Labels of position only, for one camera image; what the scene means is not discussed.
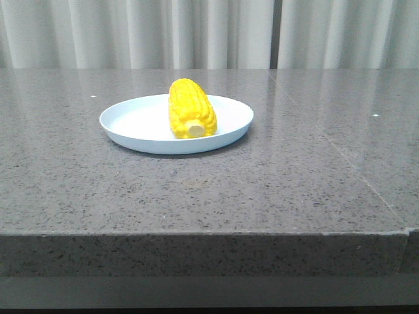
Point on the white pleated curtain left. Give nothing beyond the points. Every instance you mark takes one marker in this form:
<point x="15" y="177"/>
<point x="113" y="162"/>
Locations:
<point x="137" y="34"/>

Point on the white pleated curtain right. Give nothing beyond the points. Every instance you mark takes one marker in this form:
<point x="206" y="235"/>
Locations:
<point x="348" y="34"/>

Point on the yellow plastic corn cob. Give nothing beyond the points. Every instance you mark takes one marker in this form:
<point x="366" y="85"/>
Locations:
<point x="191" y="114"/>

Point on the white pleated curtain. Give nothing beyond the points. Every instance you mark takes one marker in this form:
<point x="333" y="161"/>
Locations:
<point x="137" y="34"/>
<point x="348" y="34"/>

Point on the light blue round plate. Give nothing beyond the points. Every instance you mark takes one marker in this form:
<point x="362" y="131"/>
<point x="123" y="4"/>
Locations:
<point x="142" y="124"/>

